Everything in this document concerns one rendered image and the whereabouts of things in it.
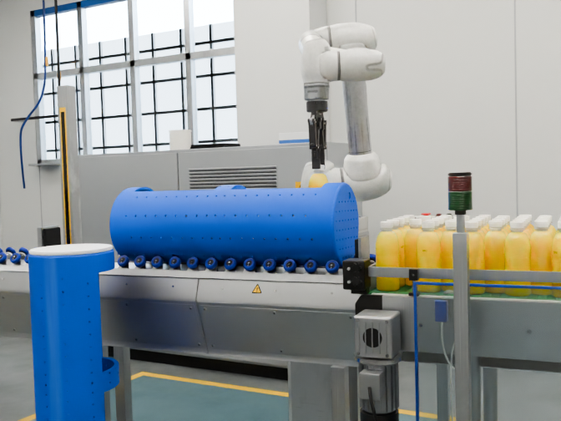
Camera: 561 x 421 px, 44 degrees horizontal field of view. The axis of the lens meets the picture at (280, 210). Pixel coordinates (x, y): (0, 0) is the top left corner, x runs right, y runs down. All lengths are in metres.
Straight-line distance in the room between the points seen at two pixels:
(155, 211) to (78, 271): 0.36
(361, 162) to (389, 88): 2.33
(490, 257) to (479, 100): 3.03
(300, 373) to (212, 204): 1.01
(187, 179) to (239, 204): 2.22
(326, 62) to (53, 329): 1.27
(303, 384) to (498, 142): 2.56
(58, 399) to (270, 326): 0.74
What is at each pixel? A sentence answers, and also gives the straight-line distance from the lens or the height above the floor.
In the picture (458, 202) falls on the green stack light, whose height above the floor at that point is 1.18.
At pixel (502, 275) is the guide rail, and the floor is 0.97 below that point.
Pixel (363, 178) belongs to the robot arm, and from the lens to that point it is 3.04.
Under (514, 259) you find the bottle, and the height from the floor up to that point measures 1.01.
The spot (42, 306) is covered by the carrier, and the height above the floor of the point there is 0.86.
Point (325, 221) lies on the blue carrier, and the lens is 2.26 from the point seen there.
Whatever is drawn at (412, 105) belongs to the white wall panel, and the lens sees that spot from 5.24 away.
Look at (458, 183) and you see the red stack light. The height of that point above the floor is 1.23.
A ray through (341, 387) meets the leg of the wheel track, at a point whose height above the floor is 0.56.
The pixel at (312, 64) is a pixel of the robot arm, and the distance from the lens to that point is 2.45.
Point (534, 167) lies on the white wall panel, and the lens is 5.02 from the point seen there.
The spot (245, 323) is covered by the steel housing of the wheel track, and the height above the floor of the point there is 0.76.
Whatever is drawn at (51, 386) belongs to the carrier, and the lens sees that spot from 2.50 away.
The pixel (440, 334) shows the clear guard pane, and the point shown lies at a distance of 2.08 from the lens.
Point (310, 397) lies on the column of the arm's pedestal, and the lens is 3.15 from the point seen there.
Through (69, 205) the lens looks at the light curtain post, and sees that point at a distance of 3.35.
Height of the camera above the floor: 1.27
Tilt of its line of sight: 3 degrees down
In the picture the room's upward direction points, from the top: 2 degrees counter-clockwise
